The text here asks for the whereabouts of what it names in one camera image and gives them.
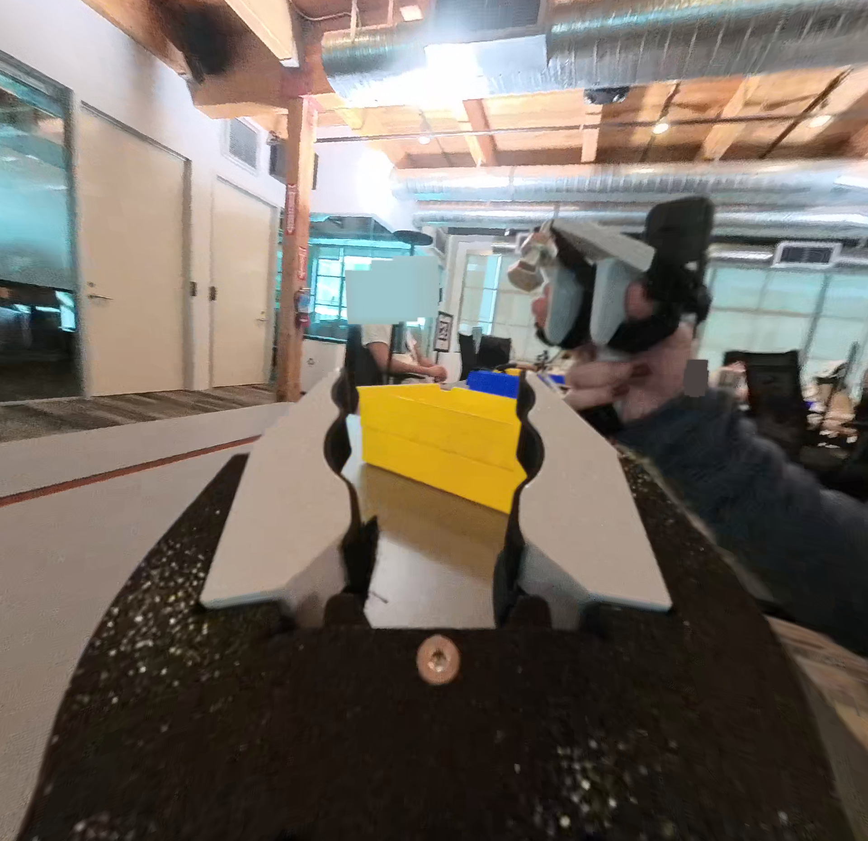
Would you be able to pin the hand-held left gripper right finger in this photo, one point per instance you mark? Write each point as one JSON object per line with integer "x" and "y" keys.
{"x": 583, "y": 515}

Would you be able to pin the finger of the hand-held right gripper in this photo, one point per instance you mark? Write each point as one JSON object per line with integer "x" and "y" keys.
{"x": 610, "y": 244}

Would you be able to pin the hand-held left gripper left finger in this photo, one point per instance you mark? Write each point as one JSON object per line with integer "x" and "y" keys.
{"x": 285, "y": 509}

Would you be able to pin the silver hex nut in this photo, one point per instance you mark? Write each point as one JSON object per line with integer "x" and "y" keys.
{"x": 525, "y": 275}

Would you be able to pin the yellow plastic bin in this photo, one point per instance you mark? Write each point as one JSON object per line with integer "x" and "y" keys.
{"x": 441, "y": 441}

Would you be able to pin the person's right forearm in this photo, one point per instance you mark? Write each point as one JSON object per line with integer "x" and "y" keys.
{"x": 746, "y": 488}

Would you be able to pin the person's right hand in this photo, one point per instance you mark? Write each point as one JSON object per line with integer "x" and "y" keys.
{"x": 644, "y": 387}

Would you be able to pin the white recycling bin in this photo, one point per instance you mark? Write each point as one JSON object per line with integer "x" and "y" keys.
{"x": 324, "y": 363}

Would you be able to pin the blue plastic bin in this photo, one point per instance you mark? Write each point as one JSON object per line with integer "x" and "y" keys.
{"x": 492, "y": 383}

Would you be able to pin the black office chair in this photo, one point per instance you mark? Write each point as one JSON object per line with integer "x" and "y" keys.
{"x": 488, "y": 353}
{"x": 766, "y": 393}

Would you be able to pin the small framed sign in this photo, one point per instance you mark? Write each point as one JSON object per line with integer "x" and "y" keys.
{"x": 446, "y": 331}

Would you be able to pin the black floor lamp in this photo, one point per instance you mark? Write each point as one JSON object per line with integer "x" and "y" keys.
{"x": 412, "y": 236}

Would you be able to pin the red fire extinguisher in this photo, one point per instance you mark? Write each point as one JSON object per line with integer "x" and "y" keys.
{"x": 304, "y": 309}

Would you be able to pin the beige door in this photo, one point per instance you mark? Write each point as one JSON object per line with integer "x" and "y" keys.
{"x": 244, "y": 285}
{"x": 135, "y": 258}

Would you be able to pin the black ceiling grille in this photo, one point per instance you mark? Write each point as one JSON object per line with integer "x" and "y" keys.
{"x": 488, "y": 4}

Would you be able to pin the white wall vent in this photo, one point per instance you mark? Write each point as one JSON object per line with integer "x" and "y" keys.
{"x": 807, "y": 255}

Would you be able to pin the black ceiling camera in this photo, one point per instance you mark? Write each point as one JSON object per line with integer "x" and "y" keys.
{"x": 607, "y": 97}

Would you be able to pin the wooden post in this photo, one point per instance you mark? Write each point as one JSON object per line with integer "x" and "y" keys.
{"x": 291, "y": 353}

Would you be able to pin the large silver ventilation duct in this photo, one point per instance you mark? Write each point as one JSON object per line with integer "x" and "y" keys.
{"x": 678, "y": 41}

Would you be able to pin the red post sign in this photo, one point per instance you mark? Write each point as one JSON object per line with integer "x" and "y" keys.
{"x": 302, "y": 263}
{"x": 291, "y": 210}

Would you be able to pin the grey wall vent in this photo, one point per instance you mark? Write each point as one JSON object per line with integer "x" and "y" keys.
{"x": 243, "y": 143}

